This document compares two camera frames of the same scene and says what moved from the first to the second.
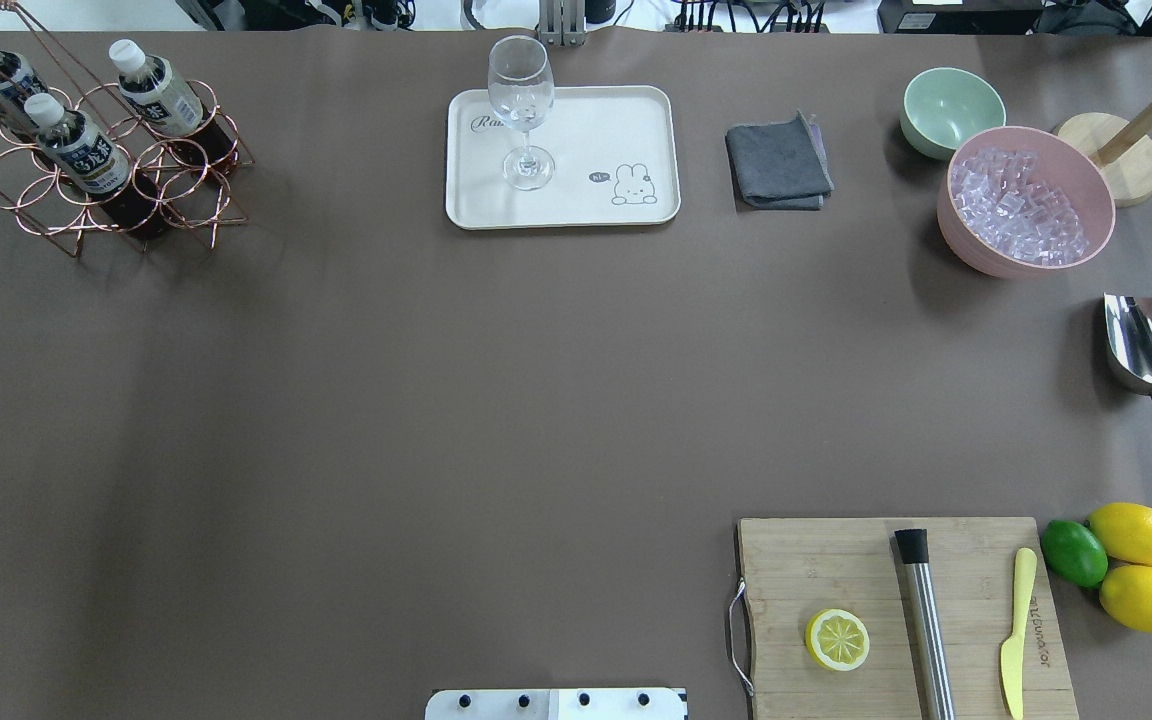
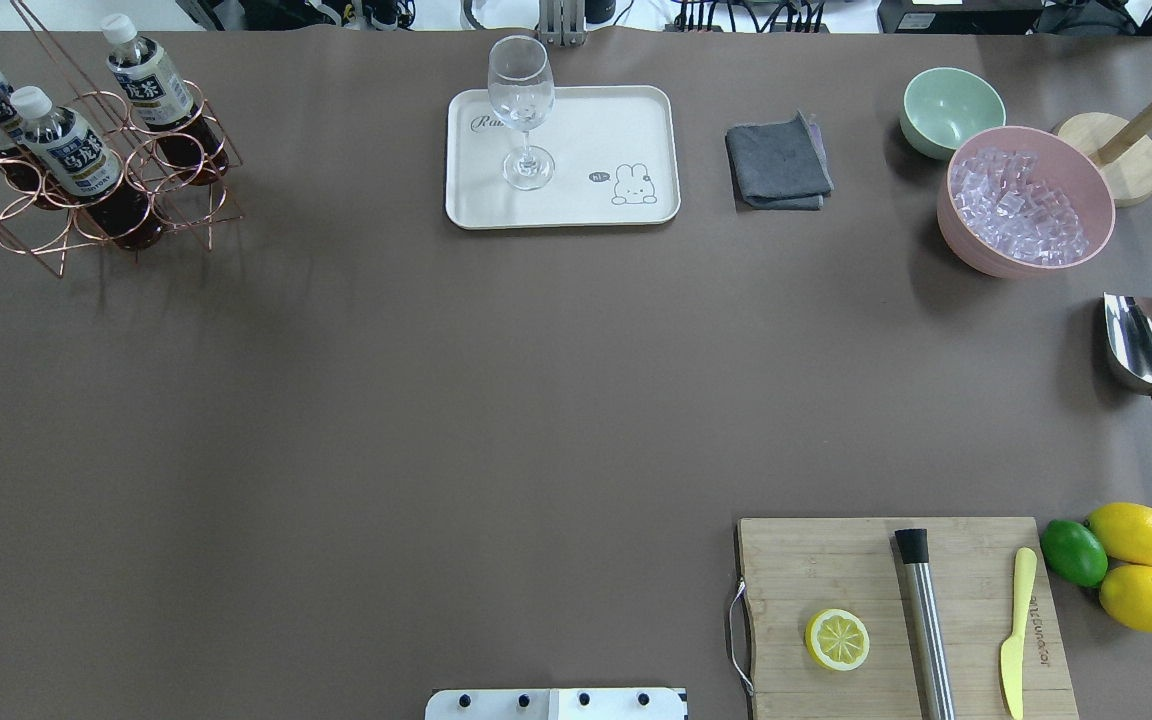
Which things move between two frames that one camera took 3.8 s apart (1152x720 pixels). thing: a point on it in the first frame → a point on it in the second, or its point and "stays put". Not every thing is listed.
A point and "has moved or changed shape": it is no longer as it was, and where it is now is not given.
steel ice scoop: (1151, 354) stays put
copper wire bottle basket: (74, 154) has moved or changed shape
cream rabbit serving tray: (615, 152) stays put
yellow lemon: (1135, 534) stays put
